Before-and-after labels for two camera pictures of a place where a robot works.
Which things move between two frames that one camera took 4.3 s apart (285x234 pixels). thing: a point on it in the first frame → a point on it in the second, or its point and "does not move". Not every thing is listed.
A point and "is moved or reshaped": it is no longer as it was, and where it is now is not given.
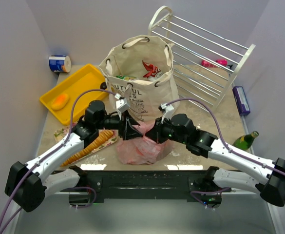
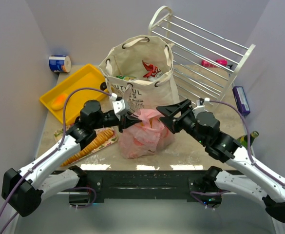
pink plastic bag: (142, 150) is moved or reshaped
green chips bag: (125, 78) does not move
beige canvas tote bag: (141, 71) does not move
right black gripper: (159, 131) → (178, 117)
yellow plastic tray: (61, 99) does not move
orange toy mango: (59, 101) does not move
